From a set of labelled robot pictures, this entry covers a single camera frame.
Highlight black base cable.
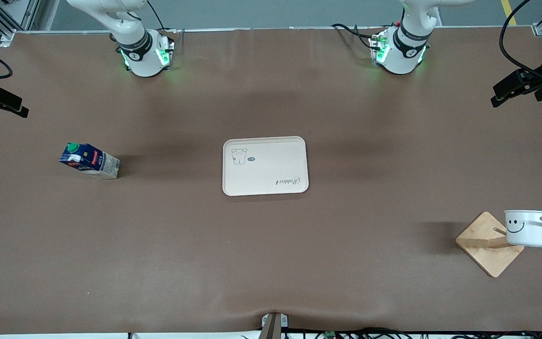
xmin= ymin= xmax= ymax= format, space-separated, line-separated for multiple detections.
xmin=331 ymin=23 xmax=376 ymax=50
xmin=146 ymin=0 xmax=177 ymax=34

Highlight black left base cable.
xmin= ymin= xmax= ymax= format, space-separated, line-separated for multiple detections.
xmin=331 ymin=23 xmax=376 ymax=50

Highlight metal camera mount clamp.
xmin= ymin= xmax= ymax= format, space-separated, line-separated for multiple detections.
xmin=259 ymin=312 xmax=289 ymax=339

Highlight wooden mug tree stand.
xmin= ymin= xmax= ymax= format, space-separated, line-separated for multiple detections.
xmin=455 ymin=211 xmax=542 ymax=278

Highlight white smiley face mug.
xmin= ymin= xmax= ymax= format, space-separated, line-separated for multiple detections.
xmin=504 ymin=210 xmax=542 ymax=248

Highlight black right base cable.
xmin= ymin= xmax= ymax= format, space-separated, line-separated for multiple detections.
xmin=146 ymin=0 xmax=177 ymax=34

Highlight brown table mat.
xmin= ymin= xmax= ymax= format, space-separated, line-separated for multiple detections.
xmin=0 ymin=27 xmax=542 ymax=336

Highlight blue milk carton green cap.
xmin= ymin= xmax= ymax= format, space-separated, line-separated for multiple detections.
xmin=59 ymin=142 xmax=120 ymax=180

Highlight cream plastic tray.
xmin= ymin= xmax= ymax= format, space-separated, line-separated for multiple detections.
xmin=223 ymin=136 xmax=310 ymax=197

